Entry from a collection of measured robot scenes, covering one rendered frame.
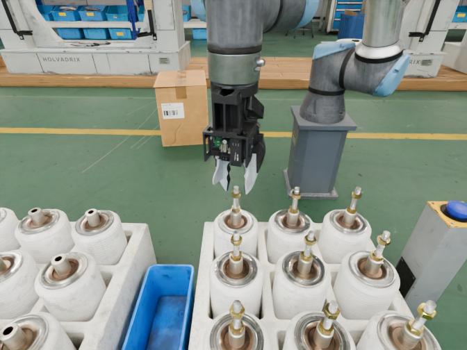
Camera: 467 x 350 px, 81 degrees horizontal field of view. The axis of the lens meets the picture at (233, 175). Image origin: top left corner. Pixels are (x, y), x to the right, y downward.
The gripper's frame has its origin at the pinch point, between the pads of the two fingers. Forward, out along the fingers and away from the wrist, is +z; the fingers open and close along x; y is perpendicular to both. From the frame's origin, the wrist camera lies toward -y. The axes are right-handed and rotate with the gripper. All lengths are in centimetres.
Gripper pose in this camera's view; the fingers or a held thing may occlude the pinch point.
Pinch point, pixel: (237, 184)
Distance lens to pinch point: 53.3
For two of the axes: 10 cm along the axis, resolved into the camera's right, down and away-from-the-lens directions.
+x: 9.6, 1.6, -2.4
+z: 0.0, 8.3, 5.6
